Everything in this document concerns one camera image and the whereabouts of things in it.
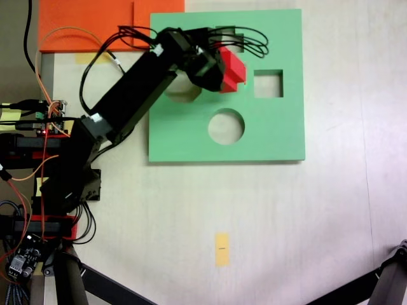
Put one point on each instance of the red cross columnar block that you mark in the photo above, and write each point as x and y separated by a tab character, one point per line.
234	71

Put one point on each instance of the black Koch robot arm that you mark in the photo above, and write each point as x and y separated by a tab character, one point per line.
133	89

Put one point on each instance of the orange foam block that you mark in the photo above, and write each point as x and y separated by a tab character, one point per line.
159	16
86	25

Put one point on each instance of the green shape sorter board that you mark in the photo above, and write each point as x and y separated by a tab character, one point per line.
273	133

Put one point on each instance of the yellow tape strip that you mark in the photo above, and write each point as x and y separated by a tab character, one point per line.
84	58

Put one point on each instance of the yellow tape marker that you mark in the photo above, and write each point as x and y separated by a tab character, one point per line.
222	251

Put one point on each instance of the red black table clamp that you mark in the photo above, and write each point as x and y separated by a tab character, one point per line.
66	228
28	143

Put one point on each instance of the yellow sticky note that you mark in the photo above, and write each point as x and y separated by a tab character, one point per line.
8	116
39	189

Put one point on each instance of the black tripod brace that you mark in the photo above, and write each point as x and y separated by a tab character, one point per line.
108	286
349	289

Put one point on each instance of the black tripod leg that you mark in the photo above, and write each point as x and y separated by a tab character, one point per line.
70	279

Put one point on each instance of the black power converter board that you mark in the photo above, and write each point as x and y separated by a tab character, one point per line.
23	257

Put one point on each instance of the grey tripod leg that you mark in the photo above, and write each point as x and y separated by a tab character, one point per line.
391	273

